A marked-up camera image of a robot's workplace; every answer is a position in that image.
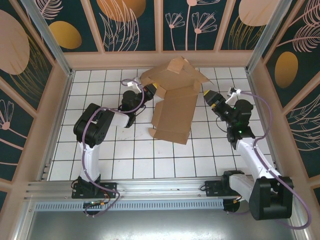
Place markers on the brown cardboard box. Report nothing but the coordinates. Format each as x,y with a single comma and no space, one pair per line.
175,112

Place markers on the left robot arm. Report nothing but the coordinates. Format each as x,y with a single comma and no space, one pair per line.
92,125

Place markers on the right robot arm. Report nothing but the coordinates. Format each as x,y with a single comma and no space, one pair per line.
270,200

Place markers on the small green circuit board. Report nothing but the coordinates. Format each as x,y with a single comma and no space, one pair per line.
93,203

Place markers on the grey metal sheet panel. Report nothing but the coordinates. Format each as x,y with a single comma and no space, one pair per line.
160,225

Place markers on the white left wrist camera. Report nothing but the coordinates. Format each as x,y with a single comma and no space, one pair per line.
137,83

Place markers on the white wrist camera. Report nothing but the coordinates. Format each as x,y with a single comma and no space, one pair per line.
137,83
235,93

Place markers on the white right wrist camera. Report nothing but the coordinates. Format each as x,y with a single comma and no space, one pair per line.
235,93

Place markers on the aluminium table side rail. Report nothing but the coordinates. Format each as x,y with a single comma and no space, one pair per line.
255,95
63,100

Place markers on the aluminium corner post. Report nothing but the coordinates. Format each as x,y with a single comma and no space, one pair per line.
262,40
53,47

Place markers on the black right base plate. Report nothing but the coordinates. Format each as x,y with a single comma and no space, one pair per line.
212,188

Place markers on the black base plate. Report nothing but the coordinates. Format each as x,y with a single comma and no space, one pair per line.
212,188
110,187

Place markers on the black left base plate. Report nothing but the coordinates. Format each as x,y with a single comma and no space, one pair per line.
110,187

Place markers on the aluminium mounting rail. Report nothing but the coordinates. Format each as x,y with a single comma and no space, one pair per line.
160,187

